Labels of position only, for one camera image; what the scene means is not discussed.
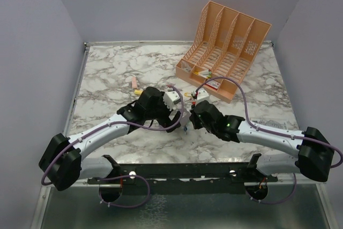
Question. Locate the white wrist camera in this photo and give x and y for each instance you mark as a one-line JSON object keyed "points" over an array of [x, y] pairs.
{"points": [[170, 99], [200, 95]]}

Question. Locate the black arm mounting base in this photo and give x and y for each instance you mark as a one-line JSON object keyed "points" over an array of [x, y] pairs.
{"points": [[197, 178]]}

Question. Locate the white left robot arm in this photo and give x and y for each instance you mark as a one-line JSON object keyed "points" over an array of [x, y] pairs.
{"points": [[65, 159]]}

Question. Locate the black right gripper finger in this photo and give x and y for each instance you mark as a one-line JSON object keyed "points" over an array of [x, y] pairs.
{"points": [[196, 122], [193, 115]]}

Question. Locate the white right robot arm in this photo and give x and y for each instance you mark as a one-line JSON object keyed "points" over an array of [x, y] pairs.
{"points": [[307, 153]]}

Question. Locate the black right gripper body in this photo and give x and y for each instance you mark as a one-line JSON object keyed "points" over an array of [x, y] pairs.
{"points": [[208, 127]]}

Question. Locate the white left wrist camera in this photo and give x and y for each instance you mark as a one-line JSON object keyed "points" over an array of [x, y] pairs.
{"points": [[170, 99]]}

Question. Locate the coloured markers in organizer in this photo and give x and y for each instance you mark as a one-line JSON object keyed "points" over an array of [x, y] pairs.
{"points": [[205, 73]]}

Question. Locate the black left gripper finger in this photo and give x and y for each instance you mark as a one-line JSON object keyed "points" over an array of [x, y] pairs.
{"points": [[171, 127], [176, 119]]}

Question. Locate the peach plastic file organizer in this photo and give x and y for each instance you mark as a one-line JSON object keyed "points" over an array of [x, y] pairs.
{"points": [[226, 43]]}

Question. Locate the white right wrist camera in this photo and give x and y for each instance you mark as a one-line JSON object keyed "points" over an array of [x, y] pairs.
{"points": [[200, 95]]}

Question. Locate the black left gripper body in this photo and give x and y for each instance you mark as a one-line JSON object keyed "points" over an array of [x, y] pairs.
{"points": [[161, 113]]}

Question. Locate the white paper label card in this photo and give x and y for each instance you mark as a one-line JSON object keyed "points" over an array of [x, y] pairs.
{"points": [[271, 122]]}

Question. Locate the clear plastic bag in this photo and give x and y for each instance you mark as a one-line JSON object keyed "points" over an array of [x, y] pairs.
{"points": [[185, 66]]}

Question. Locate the pink eraser stick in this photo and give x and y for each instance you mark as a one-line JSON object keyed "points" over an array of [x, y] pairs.
{"points": [[134, 83]]}

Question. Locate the yellow capped pink tube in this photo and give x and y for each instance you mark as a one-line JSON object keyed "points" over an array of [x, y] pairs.
{"points": [[138, 92]]}

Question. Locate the red white small box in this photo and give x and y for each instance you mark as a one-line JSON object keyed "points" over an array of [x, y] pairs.
{"points": [[212, 84]]}

